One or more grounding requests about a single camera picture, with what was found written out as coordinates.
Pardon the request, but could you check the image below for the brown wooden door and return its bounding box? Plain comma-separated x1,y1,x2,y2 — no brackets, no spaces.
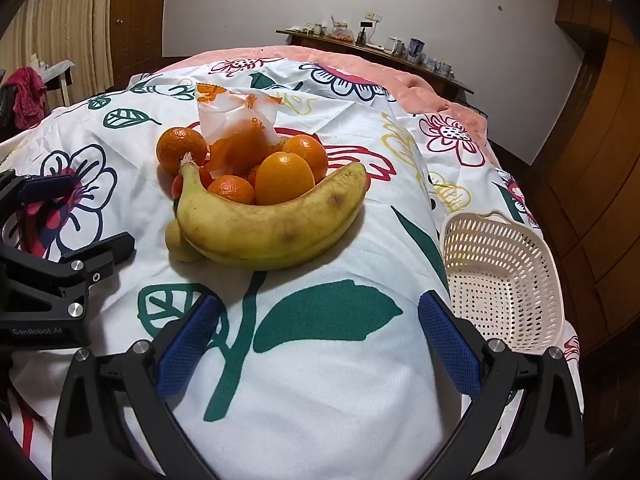
110,0,171,87

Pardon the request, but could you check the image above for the clear jar with orange contents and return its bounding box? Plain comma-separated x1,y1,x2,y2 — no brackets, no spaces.
325,15,356,43

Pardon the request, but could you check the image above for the wooden headboard shelf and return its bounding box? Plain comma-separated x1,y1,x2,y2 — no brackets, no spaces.
275,27,475,106

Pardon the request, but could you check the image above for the white floral printed blanket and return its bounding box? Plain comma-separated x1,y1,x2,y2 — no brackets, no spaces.
0,55,586,480

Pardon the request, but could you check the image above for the red knitted cloth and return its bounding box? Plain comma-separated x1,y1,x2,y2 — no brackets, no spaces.
12,67,47,131

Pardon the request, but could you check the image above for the peach blanket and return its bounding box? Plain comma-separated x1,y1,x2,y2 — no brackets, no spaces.
165,45,489,133

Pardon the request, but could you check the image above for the row of patterned mugs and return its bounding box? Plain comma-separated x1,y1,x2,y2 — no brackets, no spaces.
425,57,456,79

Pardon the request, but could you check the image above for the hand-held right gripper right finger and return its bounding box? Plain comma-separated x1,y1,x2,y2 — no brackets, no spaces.
417,290,586,480

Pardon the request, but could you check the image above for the beige curtain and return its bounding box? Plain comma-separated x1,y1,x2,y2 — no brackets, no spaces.
0,0,118,103

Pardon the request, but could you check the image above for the brown wooden wardrobe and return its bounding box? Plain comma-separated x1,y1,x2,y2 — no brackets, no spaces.
487,0,640,356

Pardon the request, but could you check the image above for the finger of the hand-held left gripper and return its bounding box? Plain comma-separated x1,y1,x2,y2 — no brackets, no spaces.
0,231,137,318
0,169,77,231

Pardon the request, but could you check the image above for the large smooth orange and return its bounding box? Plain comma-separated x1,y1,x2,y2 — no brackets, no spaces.
255,151,316,206

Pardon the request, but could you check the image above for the tan kiwi fruit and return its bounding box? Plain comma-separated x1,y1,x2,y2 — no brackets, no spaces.
166,220,203,264

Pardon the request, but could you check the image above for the cream perforated plastic basket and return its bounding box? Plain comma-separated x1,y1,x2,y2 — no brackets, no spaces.
440,210,564,354

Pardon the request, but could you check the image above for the white rack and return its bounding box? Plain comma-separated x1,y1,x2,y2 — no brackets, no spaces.
30,57,76,108

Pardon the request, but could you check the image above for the small tangerine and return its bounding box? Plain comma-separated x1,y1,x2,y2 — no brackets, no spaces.
282,135,328,184
207,175,256,206
156,127,208,176

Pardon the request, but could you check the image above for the clear bag of orange pieces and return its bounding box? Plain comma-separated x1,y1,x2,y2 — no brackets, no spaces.
195,82,278,179

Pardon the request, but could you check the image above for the red tomato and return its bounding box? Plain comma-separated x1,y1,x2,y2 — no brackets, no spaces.
171,165,213,201

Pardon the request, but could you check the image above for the yellow banana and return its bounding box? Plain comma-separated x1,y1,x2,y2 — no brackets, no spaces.
176,152,368,271

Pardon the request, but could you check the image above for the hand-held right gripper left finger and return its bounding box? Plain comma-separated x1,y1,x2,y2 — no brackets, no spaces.
51,292,224,480

